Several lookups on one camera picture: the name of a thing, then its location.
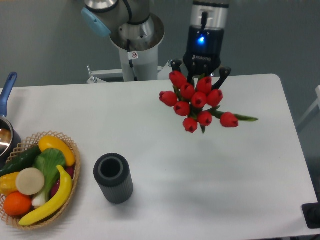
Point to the black device at table edge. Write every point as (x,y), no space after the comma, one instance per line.
(311,212)

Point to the beige round slice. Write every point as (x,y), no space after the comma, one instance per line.
(30,181)

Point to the orange fruit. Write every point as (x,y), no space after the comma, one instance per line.
(17,204)

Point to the dark grey ribbed vase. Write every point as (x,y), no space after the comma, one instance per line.
(112,173)

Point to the yellow orange bell pepper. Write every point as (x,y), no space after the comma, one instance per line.
(8,183)

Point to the green cucumber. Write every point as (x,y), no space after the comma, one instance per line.
(22,161)

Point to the woven wicker basket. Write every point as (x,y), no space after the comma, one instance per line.
(24,145)

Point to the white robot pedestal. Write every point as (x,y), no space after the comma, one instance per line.
(138,51)

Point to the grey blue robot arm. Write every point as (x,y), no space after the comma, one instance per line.
(106,16)

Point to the green bok choy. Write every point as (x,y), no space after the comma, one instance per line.
(47,163)

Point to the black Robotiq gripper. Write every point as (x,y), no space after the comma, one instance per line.
(202,54)

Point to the purple red vegetable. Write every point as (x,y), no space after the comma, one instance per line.
(70,170)

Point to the white frame at right edge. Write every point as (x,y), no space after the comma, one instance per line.
(312,111)

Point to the red tulip bouquet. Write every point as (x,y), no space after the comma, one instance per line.
(198,104)

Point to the yellow squash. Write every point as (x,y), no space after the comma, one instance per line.
(52,142)

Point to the blue handled saucepan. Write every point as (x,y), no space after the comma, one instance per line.
(9,138)

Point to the yellow banana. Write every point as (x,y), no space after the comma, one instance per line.
(54,204)

